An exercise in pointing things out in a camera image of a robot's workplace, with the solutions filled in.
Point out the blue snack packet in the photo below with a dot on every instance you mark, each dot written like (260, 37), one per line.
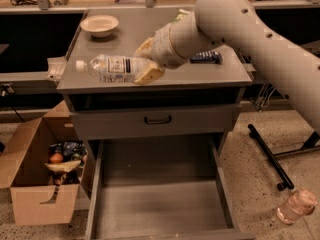
(208, 57)

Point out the clear bottle on floor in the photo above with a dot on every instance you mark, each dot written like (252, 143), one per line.
(300, 203)

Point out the blue snack bags in box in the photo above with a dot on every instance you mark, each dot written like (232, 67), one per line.
(70, 150)

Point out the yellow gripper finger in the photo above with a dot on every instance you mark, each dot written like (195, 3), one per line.
(145, 49)
(148, 72)

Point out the closed drawer with black handle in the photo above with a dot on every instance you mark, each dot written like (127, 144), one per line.
(146, 122)

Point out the grey drawer cabinet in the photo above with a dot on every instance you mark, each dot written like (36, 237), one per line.
(192, 99)

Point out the orange fruit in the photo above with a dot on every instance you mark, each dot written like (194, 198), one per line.
(56, 158)

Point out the green chip bag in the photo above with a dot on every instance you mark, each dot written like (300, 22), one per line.
(182, 13)

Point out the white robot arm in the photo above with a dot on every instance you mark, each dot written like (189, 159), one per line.
(292, 70)

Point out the clear plastic water bottle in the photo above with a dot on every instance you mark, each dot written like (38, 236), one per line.
(107, 68)

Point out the white bracket on rail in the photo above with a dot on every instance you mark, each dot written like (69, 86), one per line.
(56, 67)

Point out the open grey drawer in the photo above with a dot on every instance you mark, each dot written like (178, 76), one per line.
(161, 188)

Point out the black metal stand base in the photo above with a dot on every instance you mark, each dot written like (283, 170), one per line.
(311, 144)

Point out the white ceramic bowl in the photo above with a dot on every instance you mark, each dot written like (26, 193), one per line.
(99, 26)

